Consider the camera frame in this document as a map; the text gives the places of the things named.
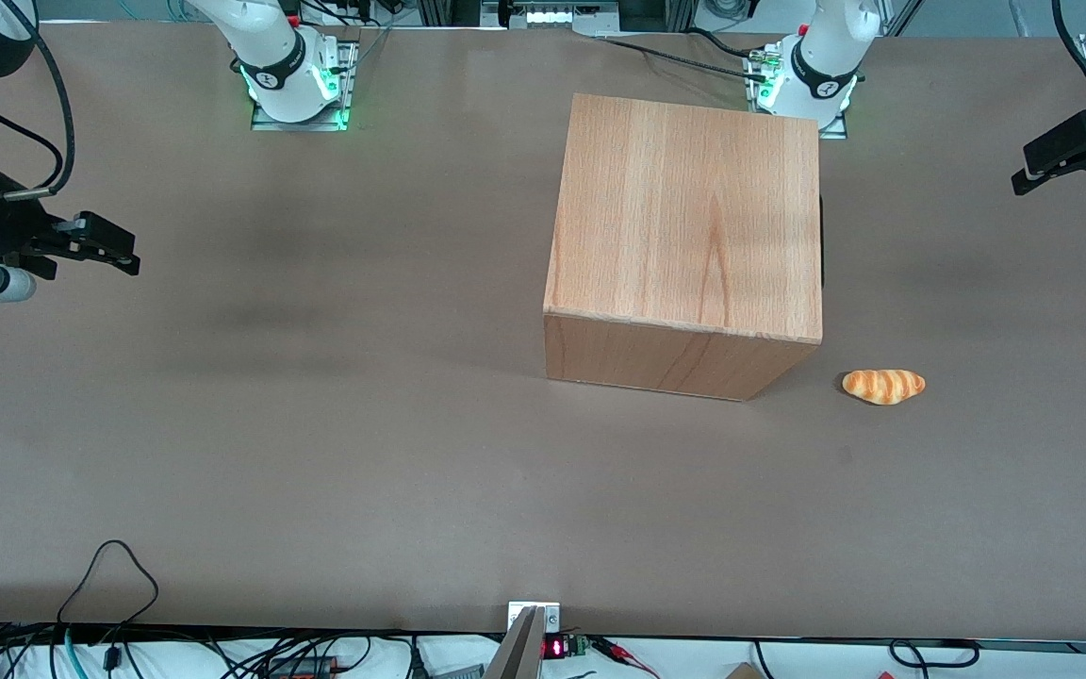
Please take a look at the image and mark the wooden drawer cabinet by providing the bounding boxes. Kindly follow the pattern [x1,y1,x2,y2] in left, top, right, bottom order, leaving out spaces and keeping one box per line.
[543,92,825,403]

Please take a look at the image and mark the striped toy bread roll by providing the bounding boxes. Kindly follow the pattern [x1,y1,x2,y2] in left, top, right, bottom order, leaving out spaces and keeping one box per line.
[842,368,927,406]

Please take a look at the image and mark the white lit power strip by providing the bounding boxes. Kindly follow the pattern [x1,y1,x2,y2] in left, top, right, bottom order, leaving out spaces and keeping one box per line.
[503,0,621,30]

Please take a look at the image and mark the beige angled bar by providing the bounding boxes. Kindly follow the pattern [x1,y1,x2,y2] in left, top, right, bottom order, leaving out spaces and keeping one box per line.
[483,606,547,679]

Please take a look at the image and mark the thin black looped cable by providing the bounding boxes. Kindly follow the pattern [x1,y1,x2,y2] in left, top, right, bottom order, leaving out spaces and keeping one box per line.
[56,539,160,625]

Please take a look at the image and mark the black cable by arm base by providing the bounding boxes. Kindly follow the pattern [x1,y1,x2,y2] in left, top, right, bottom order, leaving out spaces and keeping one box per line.
[598,36,772,82]

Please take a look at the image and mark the black cable loop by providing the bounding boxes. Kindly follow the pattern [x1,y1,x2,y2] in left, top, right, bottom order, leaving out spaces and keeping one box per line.
[886,638,983,671]

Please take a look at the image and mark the silver metal bracket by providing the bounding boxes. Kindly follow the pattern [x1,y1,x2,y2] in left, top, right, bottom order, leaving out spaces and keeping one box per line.
[507,601,563,636]

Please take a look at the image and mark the red clip wires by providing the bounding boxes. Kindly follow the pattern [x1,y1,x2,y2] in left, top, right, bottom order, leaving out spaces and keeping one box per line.
[588,636,663,679]

